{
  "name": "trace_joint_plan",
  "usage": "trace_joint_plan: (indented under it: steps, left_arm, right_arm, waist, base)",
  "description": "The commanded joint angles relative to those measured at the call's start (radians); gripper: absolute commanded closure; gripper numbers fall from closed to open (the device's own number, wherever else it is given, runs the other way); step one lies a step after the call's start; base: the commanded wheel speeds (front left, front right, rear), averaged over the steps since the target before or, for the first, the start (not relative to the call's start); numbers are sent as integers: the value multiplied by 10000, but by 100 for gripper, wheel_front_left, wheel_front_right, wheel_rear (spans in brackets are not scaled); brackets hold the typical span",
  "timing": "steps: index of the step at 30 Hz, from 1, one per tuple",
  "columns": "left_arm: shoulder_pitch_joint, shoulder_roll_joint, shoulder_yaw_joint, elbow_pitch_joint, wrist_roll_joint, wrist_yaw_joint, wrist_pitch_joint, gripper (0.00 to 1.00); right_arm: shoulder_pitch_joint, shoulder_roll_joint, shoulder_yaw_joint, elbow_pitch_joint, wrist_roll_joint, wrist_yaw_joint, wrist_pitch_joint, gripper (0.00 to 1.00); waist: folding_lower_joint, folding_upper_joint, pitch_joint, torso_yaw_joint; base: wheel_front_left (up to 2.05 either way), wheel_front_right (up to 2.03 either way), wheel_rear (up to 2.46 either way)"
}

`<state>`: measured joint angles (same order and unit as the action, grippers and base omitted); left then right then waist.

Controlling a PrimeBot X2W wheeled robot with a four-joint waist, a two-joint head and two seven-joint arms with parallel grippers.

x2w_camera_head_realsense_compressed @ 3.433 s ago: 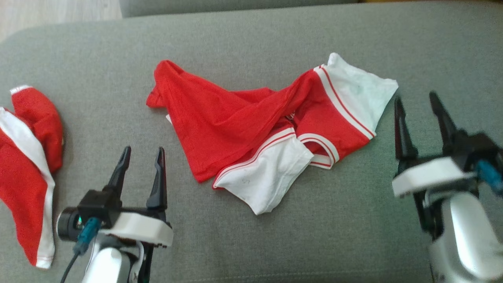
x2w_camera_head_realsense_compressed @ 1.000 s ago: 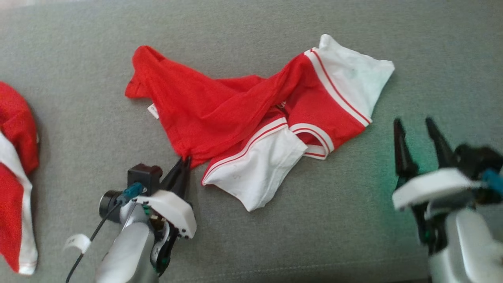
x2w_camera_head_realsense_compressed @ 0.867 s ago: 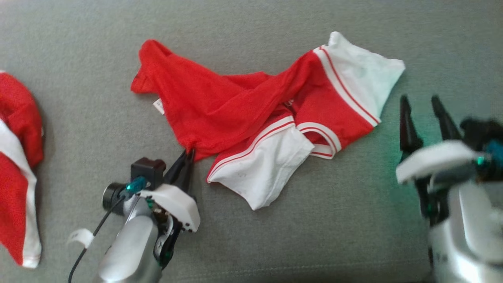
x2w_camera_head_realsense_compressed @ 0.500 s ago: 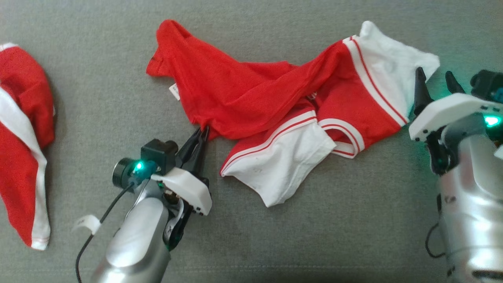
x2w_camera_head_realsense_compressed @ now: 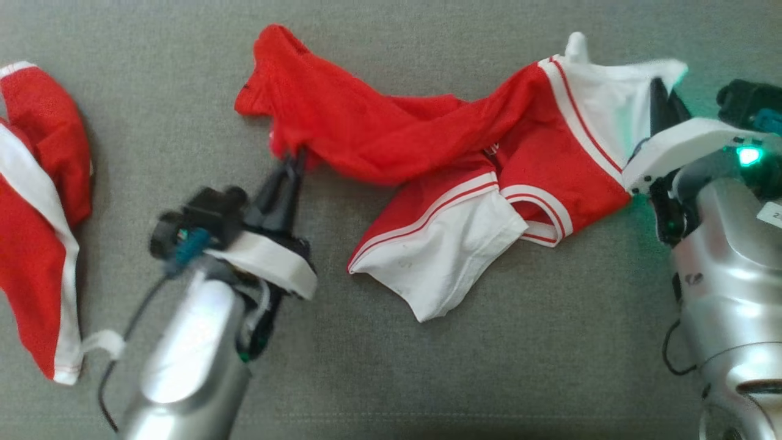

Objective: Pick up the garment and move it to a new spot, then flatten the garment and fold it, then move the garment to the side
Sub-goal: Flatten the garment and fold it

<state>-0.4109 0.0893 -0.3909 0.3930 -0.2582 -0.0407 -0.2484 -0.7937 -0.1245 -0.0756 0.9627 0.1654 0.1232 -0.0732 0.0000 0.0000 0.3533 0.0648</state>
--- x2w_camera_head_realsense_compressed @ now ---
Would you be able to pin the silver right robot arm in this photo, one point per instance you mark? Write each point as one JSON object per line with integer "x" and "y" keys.
{"x": 727, "y": 293}

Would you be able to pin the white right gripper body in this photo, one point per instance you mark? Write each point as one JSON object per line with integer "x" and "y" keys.
{"x": 678, "y": 146}

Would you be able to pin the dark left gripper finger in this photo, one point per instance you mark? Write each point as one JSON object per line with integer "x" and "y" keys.
{"x": 272, "y": 186}
{"x": 293, "y": 195}

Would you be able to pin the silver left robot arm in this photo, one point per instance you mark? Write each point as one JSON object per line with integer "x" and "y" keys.
{"x": 189, "y": 366}

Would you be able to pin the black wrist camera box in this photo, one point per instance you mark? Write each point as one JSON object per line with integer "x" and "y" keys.
{"x": 742, "y": 101}
{"x": 204, "y": 214}

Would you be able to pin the grey fabric sofa seat cushion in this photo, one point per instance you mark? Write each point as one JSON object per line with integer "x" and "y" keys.
{"x": 391, "y": 379}

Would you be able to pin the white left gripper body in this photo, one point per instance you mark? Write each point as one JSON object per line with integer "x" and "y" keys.
{"x": 269, "y": 260}

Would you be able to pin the red shorts with white stripe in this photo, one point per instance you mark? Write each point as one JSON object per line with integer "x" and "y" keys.
{"x": 36, "y": 244}

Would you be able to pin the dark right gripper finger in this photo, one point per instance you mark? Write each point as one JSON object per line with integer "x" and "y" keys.
{"x": 658, "y": 113}
{"x": 679, "y": 113}

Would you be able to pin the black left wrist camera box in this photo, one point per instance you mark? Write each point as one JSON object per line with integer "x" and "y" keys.
{"x": 204, "y": 214}

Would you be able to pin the red white basketball jersey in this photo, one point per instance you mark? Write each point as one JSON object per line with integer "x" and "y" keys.
{"x": 379, "y": 134}

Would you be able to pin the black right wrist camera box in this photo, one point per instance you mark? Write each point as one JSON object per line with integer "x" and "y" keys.
{"x": 742, "y": 101}

